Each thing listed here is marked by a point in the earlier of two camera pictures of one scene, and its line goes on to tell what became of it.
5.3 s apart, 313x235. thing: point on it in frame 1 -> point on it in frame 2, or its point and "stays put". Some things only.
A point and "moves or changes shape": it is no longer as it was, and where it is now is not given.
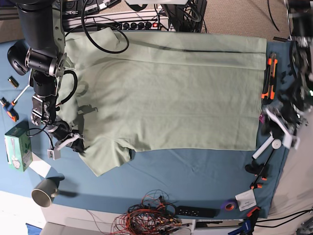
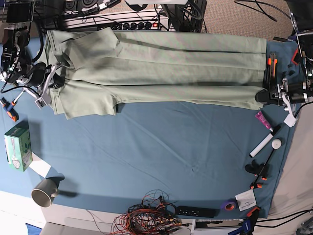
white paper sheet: x=40 y=167 stays put
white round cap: x=276 y=144 stays put
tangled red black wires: x=156 y=215 stays put
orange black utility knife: x=270 y=78 stays put
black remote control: x=199 y=212 stays put
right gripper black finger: x=78 y=145 -> x=58 y=81
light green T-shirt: x=151 y=90 moves or changes shape
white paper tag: x=246 y=199 stays put
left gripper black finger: x=268 y=125 -> x=266 y=96
